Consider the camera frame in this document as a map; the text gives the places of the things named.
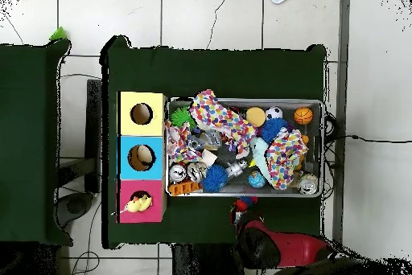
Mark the multicoloured spiky caterpillar toy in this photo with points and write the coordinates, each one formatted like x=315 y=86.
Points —
x=243 y=203

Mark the orange foam cylinder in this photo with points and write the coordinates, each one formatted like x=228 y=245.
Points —
x=256 y=116

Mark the wooden box with three holes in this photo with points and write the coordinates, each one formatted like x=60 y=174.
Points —
x=154 y=127

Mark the orange plastic building brick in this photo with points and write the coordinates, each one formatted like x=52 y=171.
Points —
x=185 y=188

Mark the dark green tablecloth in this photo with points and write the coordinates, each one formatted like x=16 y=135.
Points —
x=209 y=72
x=29 y=127

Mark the small orange basketball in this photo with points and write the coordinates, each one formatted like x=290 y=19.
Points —
x=303 y=116

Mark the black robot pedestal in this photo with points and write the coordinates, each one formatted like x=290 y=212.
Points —
x=206 y=262

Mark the bright green object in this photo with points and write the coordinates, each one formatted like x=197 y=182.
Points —
x=58 y=34

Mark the yellow duck plush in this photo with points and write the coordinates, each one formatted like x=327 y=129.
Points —
x=140 y=204

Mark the shallow metal mesh bin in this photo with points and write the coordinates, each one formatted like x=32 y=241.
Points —
x=309 y=104

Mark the blue spiky ball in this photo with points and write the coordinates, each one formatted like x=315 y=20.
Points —
x=272 y=128
x=215 y=178

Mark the colourful dotted cloth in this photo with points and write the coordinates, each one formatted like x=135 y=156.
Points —
x=219 y=117
x=285 y=159
x=178 y=143

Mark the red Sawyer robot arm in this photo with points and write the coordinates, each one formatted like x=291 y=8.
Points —
x=296 y=249

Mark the green spiky ball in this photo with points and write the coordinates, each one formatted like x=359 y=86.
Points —
x=181 y=116

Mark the mint green knitted cloth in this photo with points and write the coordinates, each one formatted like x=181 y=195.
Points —
x=257 y=149

